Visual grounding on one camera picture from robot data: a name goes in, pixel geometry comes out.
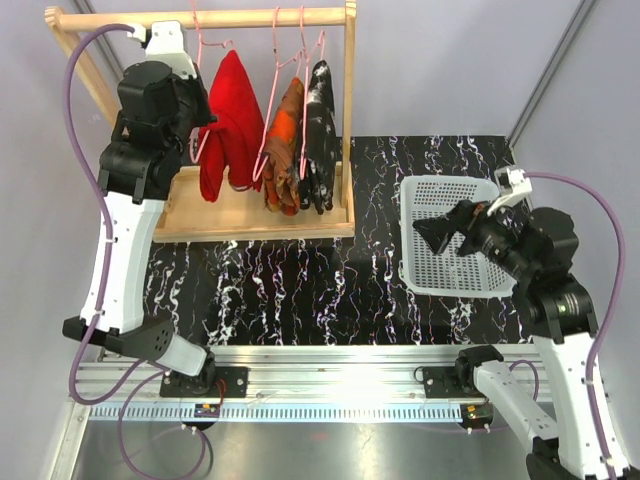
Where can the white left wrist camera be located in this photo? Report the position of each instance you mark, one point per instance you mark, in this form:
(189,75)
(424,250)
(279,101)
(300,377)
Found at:
(165,42)

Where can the pink wire hanger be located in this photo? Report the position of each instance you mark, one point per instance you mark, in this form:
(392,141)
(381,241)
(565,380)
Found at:
(260,161)
(307,56)
(197,141)

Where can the white slotted cable duct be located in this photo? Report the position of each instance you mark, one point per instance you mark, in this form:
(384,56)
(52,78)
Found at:
(277,413)

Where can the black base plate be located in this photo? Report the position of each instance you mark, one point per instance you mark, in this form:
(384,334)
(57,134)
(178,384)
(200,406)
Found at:
(230,381)
(441,382)

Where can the orange patterned trousers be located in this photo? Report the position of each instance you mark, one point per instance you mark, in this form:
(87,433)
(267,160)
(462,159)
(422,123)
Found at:
(279,173)

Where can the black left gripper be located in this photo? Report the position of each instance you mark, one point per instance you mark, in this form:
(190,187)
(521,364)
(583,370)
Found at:
(193,84)

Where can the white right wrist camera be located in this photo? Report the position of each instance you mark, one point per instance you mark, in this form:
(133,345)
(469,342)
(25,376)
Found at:
(514,186)

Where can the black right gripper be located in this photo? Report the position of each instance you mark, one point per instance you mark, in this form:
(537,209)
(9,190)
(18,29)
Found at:
(466,217)

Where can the white plastic basket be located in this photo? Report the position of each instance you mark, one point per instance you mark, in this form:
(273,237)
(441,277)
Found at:
(447,274)

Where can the wooden clothes rack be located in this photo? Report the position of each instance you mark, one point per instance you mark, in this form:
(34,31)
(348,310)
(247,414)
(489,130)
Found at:
(236,216)

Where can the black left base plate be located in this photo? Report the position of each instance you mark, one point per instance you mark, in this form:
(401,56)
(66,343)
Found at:
(230,381)

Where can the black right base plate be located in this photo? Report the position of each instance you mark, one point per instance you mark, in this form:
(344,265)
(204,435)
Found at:
(441,382)

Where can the aluminium mounting rail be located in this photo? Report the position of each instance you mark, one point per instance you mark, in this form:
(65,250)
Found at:
(305,374)

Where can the red trousers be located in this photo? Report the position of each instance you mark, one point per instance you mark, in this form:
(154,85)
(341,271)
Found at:
(229,146)

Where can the black white patterned trousers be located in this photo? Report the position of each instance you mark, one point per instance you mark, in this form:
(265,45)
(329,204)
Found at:
(316,190)

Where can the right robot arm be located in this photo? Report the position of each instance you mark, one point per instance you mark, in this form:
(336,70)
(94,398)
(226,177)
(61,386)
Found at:
(578,442)

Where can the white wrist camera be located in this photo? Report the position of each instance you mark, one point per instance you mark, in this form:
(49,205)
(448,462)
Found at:
(514,186)
(165,42)

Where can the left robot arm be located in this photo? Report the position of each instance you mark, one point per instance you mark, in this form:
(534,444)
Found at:
(161,104)

